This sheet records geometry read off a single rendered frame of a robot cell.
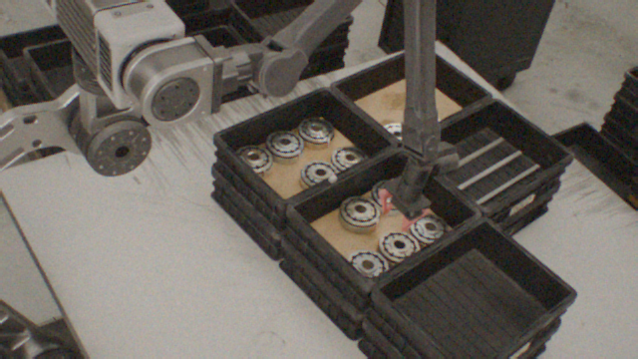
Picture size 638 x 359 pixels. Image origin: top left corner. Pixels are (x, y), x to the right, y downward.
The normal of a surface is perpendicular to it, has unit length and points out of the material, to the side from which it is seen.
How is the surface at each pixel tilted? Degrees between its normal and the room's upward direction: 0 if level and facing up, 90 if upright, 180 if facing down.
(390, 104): 0
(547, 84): 0
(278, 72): 71
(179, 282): 0
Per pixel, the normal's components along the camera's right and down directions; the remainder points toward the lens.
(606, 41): 0.14, -0.72
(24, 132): 0.55, 0.63
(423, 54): 0.52, 0.38
